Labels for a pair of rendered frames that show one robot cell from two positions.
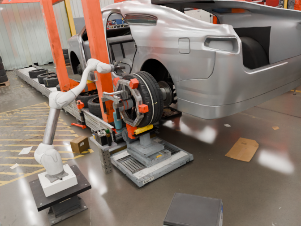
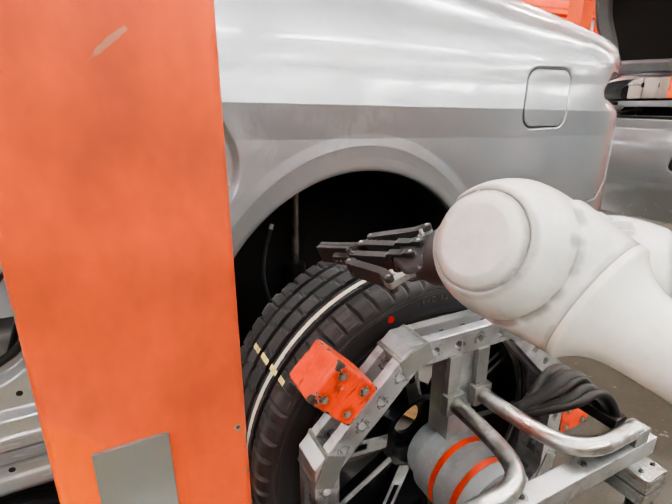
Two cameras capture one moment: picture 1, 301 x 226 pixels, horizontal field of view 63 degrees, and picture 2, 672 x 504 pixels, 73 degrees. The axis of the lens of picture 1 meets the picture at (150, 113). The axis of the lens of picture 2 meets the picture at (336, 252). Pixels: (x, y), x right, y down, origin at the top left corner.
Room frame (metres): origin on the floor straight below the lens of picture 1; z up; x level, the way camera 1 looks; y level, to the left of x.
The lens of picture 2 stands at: (2.92, 0.92, 1.46)
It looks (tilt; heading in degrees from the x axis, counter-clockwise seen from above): 18 degrees down; 276
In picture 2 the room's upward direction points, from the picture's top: straight up
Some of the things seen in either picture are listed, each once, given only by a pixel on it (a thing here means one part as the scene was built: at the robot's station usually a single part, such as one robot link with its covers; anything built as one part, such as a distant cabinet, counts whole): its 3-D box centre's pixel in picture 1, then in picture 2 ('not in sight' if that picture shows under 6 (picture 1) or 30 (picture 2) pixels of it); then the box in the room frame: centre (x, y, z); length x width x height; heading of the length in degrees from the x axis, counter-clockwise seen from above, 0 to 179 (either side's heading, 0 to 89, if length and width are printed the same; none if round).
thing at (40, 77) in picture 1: (49, 77); not in sight; (7.81, 3.08, 0.39); 0.66 x 0.66 x 0.24
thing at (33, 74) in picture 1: (38, 73); not in sight; (8.99, 3.86, 0.39); 0.66 x 0.66 x 0.24
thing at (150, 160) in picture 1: (148, 152); not in sight; (2.85, 0.08, 0.13); 0.50 x 0.36 x 0.10; 33
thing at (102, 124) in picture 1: (83, 114); not in sight; (4.22, 1.21, 0.28); 2.47 x 0.09 x 0.22; 33
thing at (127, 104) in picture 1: (122, 104); (473, 485); (2.75, 0.31, 0.85); 0.21 x 0.14 x 0.14; 123
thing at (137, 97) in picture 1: (128, 102); (445, 456); (2.79, 0.25, 0.85); 0.54 x 0.07 x 0.54; 33
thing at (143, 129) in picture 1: (144, 129); not in sight; (2.75, 0.10, 0.51); 0.29 x 0.06 x 0.06; 123
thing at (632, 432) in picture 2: (121, 92); (556, 393); (2.64, 0.30, 1.03); 0.19 x 0.18 x 0.11; 123
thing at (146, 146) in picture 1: (144, 138); not in sight; (2.89, 0.11, 0.32); 0.40 x 0.30 x 0.28; 33
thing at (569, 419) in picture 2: (143, 108); (560, 404); (2.53, 0.07, 0.85); 0.09 x 0.08 x 0.07; 33
